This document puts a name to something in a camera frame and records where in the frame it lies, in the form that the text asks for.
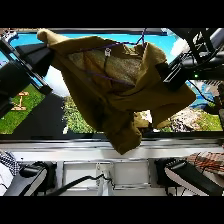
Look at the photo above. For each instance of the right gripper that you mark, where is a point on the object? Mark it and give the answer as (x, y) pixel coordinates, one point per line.
(175, 75)

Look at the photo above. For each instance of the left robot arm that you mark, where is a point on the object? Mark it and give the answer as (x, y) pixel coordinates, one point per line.
(13, 80)

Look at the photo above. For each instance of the olive brown shirt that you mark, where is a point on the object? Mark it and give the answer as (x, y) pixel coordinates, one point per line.
(133, 100)

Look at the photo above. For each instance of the silver frame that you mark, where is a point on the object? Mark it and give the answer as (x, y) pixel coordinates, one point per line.
(133, 148)

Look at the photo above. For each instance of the red brown checked garment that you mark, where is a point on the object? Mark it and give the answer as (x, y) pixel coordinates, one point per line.
(210, 161)

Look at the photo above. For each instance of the black white checked garment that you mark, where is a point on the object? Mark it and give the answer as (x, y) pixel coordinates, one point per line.
(8, 160)

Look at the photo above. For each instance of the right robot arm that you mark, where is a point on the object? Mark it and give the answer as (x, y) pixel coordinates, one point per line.
(206, 60)

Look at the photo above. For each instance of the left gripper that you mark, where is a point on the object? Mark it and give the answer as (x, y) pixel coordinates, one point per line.
(38, 56)

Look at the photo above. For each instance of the purple clothes hanger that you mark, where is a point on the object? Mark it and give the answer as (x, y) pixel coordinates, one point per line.
(110, 79)

